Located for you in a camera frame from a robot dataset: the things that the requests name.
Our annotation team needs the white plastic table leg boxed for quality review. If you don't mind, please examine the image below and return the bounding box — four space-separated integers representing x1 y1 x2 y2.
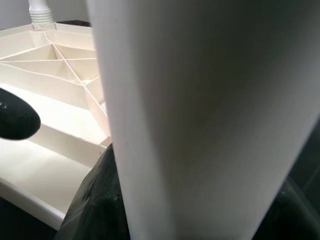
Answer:
86 0 320 240
26 0 55 26

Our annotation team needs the black table cloth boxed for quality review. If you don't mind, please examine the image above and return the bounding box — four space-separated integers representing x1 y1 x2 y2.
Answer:
0 19 320 240

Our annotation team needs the white plastic table top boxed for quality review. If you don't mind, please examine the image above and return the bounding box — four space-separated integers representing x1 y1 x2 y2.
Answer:
0 22 113 232

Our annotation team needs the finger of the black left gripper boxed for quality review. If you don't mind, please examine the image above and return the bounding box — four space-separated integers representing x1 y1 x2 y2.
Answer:
0 87 41 141

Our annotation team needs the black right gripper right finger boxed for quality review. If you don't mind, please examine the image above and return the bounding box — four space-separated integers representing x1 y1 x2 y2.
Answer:
257 174 320 240

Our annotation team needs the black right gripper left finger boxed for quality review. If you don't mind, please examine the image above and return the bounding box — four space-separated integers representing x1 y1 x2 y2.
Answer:
53 143 132 240

